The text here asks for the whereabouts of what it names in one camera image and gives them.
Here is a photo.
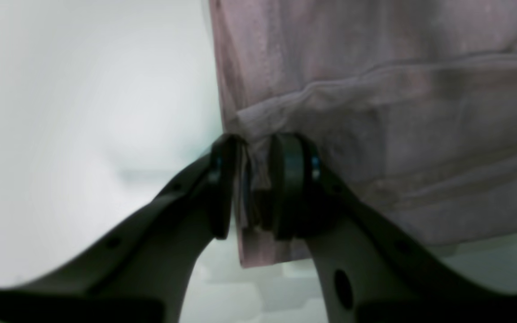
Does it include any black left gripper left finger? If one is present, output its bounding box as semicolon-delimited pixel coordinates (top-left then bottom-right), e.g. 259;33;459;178
0;134;243;323

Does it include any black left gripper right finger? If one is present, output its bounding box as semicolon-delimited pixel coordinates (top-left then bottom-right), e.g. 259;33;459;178
269;133;517;323

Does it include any mauve pink T-shirt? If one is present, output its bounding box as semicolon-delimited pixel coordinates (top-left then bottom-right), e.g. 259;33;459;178
204;0;517;246

